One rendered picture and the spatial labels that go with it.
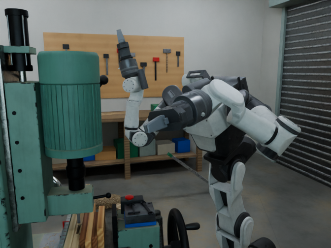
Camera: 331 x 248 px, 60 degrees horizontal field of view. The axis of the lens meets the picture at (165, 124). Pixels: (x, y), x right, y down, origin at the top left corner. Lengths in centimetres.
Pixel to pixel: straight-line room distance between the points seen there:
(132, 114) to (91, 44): 296
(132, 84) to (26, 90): 60
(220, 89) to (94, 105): 37
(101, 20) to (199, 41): 151
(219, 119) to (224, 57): 369
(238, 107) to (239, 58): 420
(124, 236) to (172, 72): 371
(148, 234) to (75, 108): 46
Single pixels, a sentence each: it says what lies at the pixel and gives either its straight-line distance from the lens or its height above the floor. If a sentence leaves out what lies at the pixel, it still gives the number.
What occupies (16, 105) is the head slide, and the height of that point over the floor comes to 136.
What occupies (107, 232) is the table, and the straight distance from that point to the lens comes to 108.
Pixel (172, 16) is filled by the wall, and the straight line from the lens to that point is 458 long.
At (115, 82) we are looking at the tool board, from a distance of 430.
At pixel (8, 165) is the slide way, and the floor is 119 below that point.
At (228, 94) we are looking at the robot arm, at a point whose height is 139.
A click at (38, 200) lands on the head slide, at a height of 107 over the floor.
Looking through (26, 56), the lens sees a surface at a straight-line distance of 93.
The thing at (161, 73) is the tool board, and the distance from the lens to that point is 444.
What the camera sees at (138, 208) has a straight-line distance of 100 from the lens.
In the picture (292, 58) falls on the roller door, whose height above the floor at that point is 161.
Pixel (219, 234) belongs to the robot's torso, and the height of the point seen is 53.
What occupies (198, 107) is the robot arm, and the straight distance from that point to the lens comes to 75.
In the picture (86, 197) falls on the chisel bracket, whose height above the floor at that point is 105.
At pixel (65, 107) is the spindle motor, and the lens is 85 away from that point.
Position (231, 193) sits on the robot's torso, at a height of 85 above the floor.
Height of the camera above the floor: 145
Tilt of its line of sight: 11 degrees down
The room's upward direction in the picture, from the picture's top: straight up
